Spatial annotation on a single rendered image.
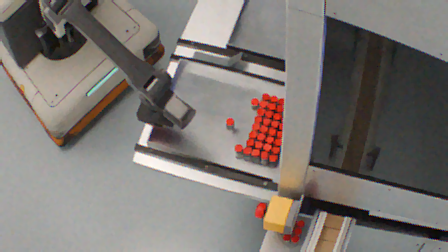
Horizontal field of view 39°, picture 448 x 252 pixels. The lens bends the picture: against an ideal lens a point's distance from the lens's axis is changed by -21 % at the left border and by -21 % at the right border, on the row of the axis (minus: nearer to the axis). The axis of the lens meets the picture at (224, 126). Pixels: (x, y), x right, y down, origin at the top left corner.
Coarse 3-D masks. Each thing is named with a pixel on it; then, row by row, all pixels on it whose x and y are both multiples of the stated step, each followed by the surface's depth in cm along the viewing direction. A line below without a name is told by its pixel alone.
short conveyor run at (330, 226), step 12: (324, 216) 186; (336, 216) 190; (348, 216) 186; (312, 228) 189; (324, 228) 189; (336, 228) 188; (348, 228) 188; (312, 240) 187; (324, 240) 187; (336, 240) 187
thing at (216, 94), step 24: (192, 72) 215; (216, 72) 213; (192, 96) 212; (216, 96) 211; (240, 96) 211; (192, 120) 209; (216, 120) 208; (240, 120) 208; (168, 144) 206; (192, 144) 206; (216, 144) 205; (240, 168) 202; (264, 168) 202
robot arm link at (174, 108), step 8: (168, 88) 187; (144, 96) 182; (168, 96) 186; (176, 96) 186; (160, 104) 186; (168, 104) 186; (176, 104) 186; (184, 104) 186; (168, 112) 187; (176, 112) 185; (184, 112) 185; (192, 112) 188; (176, 120) 187; (184, 120) 186; (184, 128) 191
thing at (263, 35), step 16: (256, 0) 225; (272, 0) 225; (240, 16) 222; (256, 16) 222; (272, 16) 222; (240, 32) 220; (256, 32) 220; (272, 32) 220; (240, 48) 214; (256, 48) 217; (272, 48) 217
